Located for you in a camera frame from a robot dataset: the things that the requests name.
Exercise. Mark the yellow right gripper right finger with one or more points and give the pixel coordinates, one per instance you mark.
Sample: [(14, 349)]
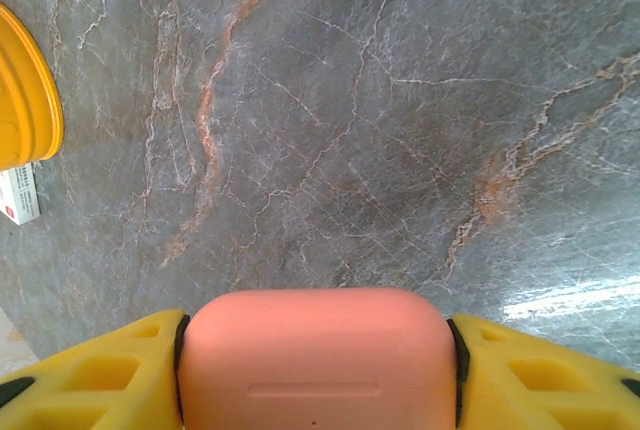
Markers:
[(540, 385)]

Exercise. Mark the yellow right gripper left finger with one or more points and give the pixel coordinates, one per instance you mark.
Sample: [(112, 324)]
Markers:
[(100, 375)]

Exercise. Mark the small white eraser box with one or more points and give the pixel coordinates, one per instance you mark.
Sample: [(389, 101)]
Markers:
[(17, 195)]

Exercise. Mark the yellow metal pen bucket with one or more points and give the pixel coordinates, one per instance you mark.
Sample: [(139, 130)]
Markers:
[(25, 100)]

